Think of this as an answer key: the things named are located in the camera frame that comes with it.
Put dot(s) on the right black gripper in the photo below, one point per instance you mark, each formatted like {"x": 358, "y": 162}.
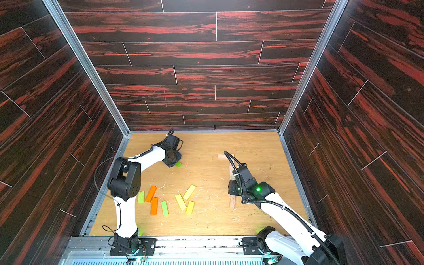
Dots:
{"x": 241, "y": 169}

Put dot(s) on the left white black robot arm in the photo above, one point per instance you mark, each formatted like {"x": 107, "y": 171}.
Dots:
{"x": 124, "y": 185}

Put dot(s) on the orange block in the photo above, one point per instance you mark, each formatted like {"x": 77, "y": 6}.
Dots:
{"x": 151, "y": 194}
{"x": 154, "y": 206}

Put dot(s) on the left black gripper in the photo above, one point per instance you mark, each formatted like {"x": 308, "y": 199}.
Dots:
{"x": 179, "y": 157}

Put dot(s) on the small light green block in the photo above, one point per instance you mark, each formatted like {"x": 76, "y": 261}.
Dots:
{"x": 141, "y": 197}

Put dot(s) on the upper orange block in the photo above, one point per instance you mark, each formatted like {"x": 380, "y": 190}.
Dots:
{"x": 151, "y": 194}

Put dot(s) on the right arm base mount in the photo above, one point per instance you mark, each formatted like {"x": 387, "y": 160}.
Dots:
{"x": 251, "y": 245}

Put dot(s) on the small yellow block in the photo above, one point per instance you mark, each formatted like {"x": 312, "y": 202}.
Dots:
{"x": 190, "y": 208}

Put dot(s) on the lower orange block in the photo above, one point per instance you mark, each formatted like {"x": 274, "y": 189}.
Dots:
{"x": 154, "y": 206}

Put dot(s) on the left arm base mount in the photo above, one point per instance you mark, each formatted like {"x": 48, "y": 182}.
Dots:
{"x": 133, "y": 246}

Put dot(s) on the long light green block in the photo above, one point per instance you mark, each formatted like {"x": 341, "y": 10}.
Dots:
{"x": 164, "y": 208}

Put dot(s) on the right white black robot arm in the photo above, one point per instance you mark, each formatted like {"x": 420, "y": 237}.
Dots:
{"x": 307, "y": 245}

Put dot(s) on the aluminium front rail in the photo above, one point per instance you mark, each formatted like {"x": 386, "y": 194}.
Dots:
{"x": 170, "y": 250}

